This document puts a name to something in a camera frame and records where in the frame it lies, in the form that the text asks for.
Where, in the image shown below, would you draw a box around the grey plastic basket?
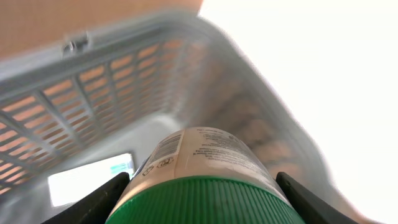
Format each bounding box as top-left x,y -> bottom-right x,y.
1,12 -> 366,223

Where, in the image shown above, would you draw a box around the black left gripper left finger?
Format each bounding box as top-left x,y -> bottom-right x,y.
42,172 -> 130,224

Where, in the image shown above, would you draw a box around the white medicine box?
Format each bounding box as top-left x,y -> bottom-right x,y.
47,153 -> 135,207

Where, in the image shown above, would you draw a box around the green-capped white bottle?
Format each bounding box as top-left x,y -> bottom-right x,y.
107,127 -> 302,224

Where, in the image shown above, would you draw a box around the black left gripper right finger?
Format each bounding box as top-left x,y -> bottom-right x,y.
275,172 -> 356,224

